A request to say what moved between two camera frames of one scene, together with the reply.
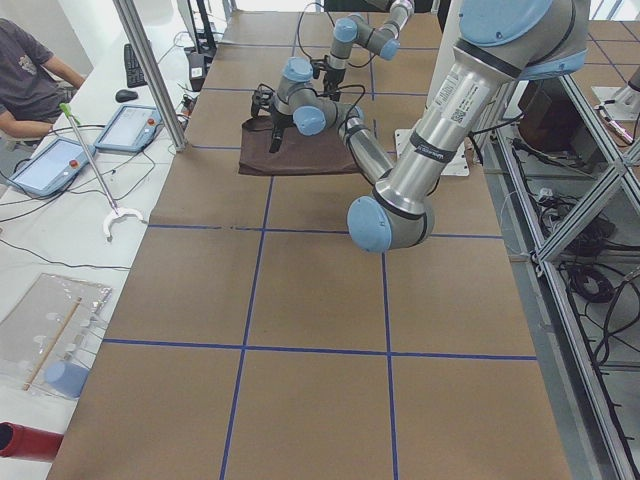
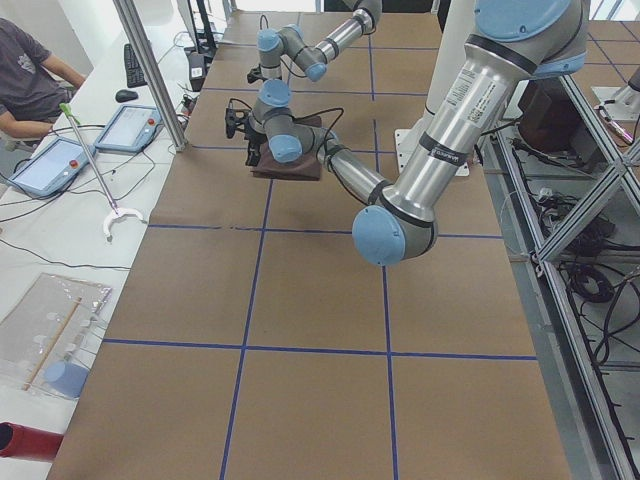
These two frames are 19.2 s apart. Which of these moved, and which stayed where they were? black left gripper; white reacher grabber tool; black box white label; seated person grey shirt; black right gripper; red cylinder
Moved: black left gripper; black right gripper
Stayed: seated person grey shirt; red cylinder; white reacher grabber tool; black box white label
